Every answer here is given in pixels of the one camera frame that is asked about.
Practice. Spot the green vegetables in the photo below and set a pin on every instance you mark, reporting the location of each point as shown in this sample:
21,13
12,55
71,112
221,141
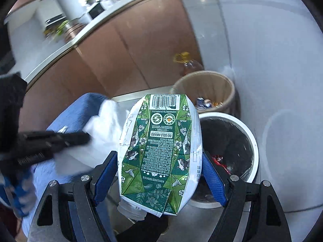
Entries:
59,27

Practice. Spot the blue towel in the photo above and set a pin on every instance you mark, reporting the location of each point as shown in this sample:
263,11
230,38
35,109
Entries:
75,105

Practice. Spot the beige waste bin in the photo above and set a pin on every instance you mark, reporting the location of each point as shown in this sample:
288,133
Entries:
204,85

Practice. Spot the brown cooker pot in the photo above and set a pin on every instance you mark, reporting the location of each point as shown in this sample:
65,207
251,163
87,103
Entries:
73,31

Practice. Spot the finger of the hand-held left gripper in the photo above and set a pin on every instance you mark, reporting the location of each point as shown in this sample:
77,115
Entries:
63,138

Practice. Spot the purple candy wrapper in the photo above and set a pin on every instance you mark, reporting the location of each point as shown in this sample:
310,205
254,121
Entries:
203,102

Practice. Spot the green white drink carton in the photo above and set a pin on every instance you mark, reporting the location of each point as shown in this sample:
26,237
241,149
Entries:
161,151

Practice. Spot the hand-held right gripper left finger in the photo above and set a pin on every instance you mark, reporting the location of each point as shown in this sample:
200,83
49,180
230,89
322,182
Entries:
106,179

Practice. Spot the white microwave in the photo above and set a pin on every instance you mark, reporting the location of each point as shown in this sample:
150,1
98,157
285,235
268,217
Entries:
96,10

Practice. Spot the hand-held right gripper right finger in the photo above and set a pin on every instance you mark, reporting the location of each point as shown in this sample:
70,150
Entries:
214,179

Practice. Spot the white waste bin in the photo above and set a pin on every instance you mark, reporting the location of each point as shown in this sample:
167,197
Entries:
249,151

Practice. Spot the red snack wrapper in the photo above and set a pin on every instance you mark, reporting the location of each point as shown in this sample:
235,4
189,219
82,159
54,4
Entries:
219,162

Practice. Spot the white tissue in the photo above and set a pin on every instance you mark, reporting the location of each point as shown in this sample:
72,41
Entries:
101,131

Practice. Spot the brown kitchen base cabinet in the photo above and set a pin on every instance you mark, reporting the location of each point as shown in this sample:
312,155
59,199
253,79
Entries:
151,42

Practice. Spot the person's left hand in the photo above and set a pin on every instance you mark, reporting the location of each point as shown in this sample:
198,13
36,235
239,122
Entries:
17,194

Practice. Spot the cooking oil bottle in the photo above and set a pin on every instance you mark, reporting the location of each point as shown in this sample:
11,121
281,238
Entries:
189,63

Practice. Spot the white kitchen countertop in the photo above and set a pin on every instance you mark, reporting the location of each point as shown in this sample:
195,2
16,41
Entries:
45,60

